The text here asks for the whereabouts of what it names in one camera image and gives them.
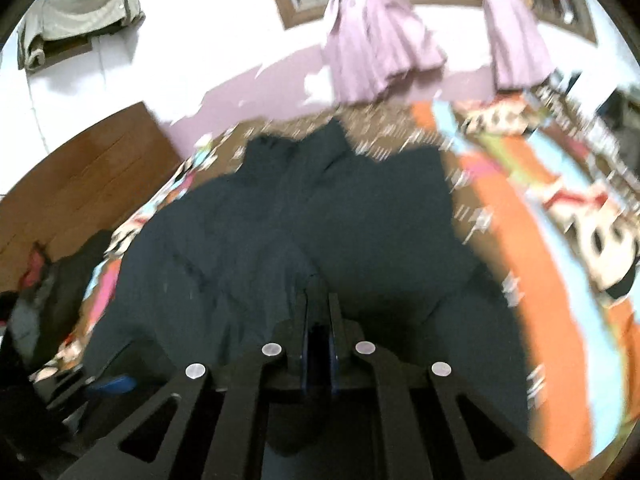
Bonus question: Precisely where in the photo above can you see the wooden headboard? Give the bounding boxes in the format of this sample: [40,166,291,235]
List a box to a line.
[0,101,184,291]

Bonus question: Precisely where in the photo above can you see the brown patterned blanket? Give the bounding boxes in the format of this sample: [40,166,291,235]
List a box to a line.
[190,104,476,261]

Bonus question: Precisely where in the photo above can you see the wooden window frame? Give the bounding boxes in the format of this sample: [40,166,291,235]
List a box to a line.
[260,0,599,47]

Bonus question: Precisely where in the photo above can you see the grey cloth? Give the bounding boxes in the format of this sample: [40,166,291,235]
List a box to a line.
[17,0,146,71]

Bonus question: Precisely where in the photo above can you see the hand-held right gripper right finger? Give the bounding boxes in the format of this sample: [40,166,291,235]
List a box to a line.
[327,293,576,480]

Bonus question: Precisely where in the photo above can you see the black pants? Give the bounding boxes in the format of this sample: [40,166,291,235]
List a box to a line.
[82,119,531,480]

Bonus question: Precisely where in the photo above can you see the wooden wall niche frame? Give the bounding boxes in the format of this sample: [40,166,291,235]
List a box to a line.
[42,35,94,64]

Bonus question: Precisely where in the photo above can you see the wide purple curtain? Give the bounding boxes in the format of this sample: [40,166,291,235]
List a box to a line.
[322,0,448,106]

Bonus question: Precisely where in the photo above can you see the narrow purple curtain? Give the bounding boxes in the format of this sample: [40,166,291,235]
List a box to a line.
[472,0,557,92]

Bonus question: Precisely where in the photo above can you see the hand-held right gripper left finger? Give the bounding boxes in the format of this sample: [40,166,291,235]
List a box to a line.
[60,289,311,480]

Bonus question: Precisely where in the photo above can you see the pile of dark clothes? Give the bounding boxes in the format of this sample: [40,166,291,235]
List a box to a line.
[0,230,117,378]

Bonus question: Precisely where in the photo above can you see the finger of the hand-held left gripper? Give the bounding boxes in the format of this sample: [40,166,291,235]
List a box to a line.
[47,367,137,408]

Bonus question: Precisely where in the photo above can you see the colourful cartoon bedsheet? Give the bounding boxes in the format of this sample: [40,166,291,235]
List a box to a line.
[30,99,640,471]

